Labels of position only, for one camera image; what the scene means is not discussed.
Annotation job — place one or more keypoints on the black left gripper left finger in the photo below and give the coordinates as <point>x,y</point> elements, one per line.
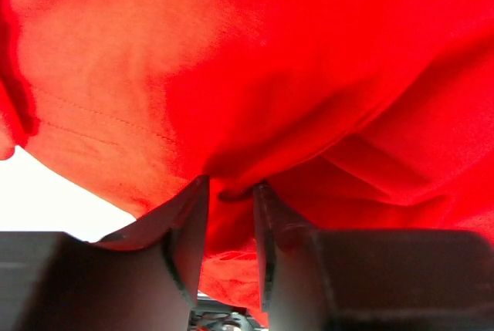
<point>141,277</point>

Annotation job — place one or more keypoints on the red t shirt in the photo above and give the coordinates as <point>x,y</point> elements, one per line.
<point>360,113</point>

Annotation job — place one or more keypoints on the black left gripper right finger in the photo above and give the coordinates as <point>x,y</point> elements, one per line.
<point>382,279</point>

